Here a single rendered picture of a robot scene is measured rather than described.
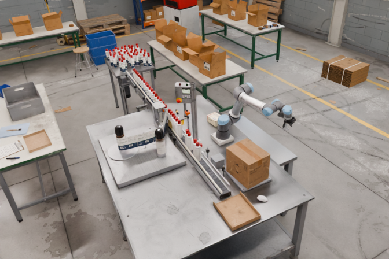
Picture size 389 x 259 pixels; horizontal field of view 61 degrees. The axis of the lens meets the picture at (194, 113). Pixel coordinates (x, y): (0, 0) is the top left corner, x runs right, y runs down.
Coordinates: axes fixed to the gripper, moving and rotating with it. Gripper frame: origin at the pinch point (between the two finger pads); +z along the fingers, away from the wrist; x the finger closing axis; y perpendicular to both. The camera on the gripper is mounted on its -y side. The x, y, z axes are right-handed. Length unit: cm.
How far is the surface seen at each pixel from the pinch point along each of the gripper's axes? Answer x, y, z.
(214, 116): -20, -83, 33
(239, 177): -69, -6, -15
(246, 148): -46, -11, -25
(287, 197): -61, 36, -9
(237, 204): -90, 7, -23
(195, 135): -54, -77, 9
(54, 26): 16, -599, 164
